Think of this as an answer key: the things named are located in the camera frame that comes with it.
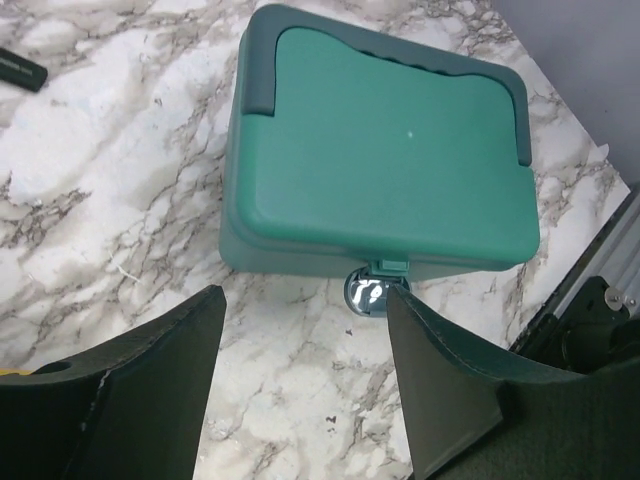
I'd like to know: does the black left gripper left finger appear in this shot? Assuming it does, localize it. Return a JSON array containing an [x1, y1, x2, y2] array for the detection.
[[1, 286, 225, 479]]

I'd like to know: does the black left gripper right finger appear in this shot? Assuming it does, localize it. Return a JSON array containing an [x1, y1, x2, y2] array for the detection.
[[387, 287, 639, 479]]

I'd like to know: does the teal medicine box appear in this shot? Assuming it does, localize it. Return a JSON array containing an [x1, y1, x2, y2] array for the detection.
[[219, 4, 540, 317]]

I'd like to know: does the yellow framed whiteboard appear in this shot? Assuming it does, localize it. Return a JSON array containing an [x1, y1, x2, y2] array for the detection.
[[0, 369, 31, 376]]

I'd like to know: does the orange black highlighter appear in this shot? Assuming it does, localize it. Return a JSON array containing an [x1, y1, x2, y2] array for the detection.
[[0, 48, 48, 92]]

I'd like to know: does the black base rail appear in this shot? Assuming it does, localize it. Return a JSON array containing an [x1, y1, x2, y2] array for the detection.
[[510, 184, 639, 374]]

